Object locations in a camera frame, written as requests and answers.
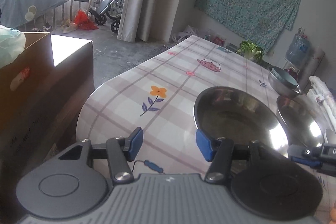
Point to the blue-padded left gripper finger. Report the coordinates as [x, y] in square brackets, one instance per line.
[120, 151]

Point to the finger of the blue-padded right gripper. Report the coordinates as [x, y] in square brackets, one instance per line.
[219, 153]

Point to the wide steel basin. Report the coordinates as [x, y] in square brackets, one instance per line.
[299, 125]
[223, 112]

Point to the deep steel bowl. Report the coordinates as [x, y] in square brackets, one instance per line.
[283, 90]

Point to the teal ceramic bowl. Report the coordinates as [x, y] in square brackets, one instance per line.
[284, 77]

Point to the rolled white quilted bedding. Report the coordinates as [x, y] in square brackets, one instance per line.
[325, 97]

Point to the plaid patterned tablecloth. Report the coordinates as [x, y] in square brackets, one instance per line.
[159, 96]

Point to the purple red cabbage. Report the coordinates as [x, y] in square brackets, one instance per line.
[293, 73]

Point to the brown cardboard box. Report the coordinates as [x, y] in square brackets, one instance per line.
[42, 93]

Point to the rolled patterned mat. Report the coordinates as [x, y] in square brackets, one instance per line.
[310, 66]

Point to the green leafy cabbage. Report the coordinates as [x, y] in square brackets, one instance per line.
[250, 51]

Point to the blue water jug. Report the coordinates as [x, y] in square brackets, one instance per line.
[298, 51]

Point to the white plastic bag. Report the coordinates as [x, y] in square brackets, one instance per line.
[181, 36]

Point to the wheelchair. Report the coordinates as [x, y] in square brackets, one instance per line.
[102, 10]

